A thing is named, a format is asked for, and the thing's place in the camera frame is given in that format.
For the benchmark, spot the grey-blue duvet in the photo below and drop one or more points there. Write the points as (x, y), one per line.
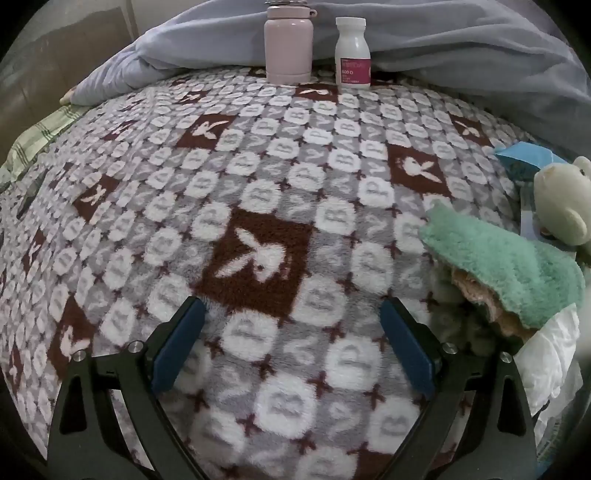
(438, 41)

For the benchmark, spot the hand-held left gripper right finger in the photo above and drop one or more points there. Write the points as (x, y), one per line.
(408, 344)

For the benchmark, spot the green fluffy cloth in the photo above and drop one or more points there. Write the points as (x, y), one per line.
(498, 263)

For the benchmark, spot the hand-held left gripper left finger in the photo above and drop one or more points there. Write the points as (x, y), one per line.
(178, 346)

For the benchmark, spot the green plaid bed sheet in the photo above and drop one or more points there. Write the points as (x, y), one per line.
(32, 138)

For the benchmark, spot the pink insulated bottle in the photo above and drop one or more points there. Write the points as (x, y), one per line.
(288, 46)

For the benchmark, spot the white plastic bag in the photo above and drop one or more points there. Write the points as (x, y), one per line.
(549, 364)

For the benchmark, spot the brown fluffy cloth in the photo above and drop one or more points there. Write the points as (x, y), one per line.
(480, 290)

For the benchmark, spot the blue foil wrapper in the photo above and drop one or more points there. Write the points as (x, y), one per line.
(521, 157)

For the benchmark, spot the white pill bottle pink label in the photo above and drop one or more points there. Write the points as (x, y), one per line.
(352, 46)

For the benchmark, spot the cream plush bear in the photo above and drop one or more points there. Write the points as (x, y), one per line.
(563, 203)

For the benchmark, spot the printed fleece blanket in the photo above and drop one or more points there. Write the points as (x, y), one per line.
(277, 184)

